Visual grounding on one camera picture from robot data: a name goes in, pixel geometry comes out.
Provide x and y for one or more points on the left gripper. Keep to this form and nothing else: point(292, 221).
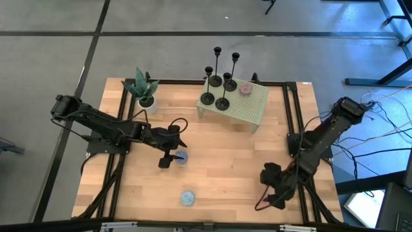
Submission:
point(164, 140)

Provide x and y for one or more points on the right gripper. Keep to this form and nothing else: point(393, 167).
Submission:
point(277, 180)

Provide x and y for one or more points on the dark blue patterned tin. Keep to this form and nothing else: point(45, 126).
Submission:
point(181, 162)

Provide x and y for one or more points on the light blue patterned tin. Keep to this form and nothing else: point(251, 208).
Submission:
point(188, 198)

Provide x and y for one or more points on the black candlestick holder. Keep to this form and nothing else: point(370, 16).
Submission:
point(207, 98)
point(222, 103)
point(215, 81)
point(230, 85)

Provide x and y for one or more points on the maroon patterned tin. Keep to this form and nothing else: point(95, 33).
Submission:
point(245, 89)

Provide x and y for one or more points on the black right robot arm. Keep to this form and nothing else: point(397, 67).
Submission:
point(322, 141)

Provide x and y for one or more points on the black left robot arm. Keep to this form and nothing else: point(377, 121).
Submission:
point(106, 125)

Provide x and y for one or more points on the potted green snake plant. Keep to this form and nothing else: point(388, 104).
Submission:
point(141, 88)

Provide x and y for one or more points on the green perforated metal shelf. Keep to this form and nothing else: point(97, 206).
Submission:
point(251, 109)

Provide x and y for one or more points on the black desk foot bar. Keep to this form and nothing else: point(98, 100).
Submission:
point(363, 185)

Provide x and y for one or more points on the open laptop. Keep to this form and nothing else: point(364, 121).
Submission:
point(365, 207)

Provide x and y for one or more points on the black chair leg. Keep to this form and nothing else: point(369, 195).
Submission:
point(270, 7)

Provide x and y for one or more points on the grey chair base leg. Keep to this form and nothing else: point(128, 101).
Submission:
point(9, 147)

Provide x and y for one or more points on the silver metal bracket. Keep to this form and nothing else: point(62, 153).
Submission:
point(119, 225)
point(297, 228)

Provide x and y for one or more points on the black aluminium table frame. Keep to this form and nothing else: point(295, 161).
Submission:
point(177, 82)

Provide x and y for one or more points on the black camera rig beam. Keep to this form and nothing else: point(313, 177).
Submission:
point(206, 226)

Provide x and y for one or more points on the black desk frame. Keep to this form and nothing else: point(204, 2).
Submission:
point(370, 82)

